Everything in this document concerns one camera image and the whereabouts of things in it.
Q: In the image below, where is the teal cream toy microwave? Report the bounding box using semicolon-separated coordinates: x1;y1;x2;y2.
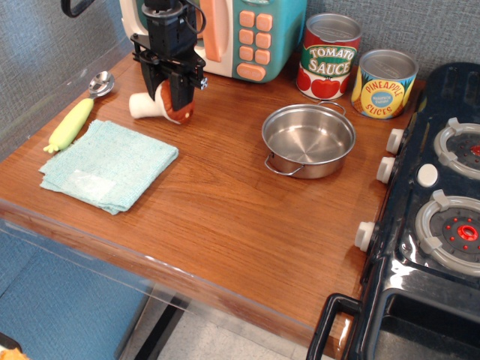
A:
120;0;307;83

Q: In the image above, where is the white stove knob lower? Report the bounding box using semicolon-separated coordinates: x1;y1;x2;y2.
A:
354;221;376;252

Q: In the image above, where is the white stove knob upper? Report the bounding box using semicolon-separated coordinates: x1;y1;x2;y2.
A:
386;128;404;155

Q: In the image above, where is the black toy stove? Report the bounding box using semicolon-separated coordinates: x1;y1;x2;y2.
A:
307;62;479;359

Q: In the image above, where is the pineapple slices can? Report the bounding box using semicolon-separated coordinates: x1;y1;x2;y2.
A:
351;49;419;119

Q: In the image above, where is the small steel pot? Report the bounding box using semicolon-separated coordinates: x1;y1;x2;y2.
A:
262;100;356;179

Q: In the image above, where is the light blue folded cloth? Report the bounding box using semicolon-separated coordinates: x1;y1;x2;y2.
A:
40;119;179;215

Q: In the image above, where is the tomato sauce can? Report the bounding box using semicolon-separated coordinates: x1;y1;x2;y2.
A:
296;13;362;100

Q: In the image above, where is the spoon with yellow-green handle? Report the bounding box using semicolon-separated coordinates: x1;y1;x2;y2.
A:
43;70;115;154

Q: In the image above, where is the white stove knob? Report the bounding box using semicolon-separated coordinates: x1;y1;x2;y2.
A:
376;157;395;184
354;221;376;252
386;128;404;155

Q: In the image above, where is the white stove knob middle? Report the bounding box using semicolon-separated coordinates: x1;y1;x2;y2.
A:
376;157;395;184

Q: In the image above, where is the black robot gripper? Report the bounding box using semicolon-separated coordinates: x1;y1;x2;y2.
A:
130;1;208;111

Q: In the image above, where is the brown white plush mushroom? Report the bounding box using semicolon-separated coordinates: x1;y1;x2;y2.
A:
129;79;195;125

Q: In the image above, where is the orange object at corner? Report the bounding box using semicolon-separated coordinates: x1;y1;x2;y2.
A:
0;333;29;360

